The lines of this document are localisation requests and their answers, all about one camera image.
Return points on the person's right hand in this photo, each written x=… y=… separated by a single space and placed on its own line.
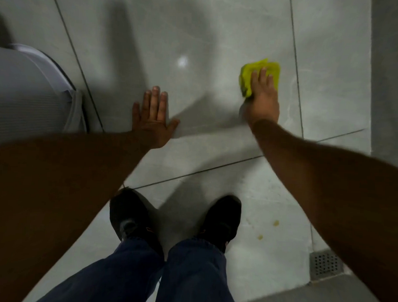
x=263 y=104

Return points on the person's left hand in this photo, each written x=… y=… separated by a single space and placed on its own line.
x=153 y=126

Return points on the person's left thumb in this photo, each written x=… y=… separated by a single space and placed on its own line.
x=172 y=125

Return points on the person's left middle finger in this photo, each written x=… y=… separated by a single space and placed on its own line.
x=154 y=102

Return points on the person's left little finger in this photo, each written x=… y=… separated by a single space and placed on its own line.
x=136 y=113

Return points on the person's right fingers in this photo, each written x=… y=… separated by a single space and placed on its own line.
x=262 y=80

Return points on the yellow cleaning cloth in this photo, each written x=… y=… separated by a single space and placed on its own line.
x=253 y=74

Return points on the person's left forearm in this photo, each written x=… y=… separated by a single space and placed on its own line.
x=54 y=196

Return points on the person's right forearm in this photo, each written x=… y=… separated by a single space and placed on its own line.
x=334 y=193

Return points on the person's left black shoe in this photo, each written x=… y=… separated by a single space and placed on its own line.
x=131 y=215

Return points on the person's black shoe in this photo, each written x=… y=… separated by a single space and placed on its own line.
x=131 y=215
x=221 y=221

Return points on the person's right black shoe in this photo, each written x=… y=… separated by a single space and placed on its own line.
x=221 y=221

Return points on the white toilet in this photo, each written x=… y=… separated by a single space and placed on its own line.
x=28 y=94

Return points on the person's blue trousers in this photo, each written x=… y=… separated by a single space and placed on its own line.
x=149 y=274

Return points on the metal floor drain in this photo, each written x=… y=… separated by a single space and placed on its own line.
x=325 y=264

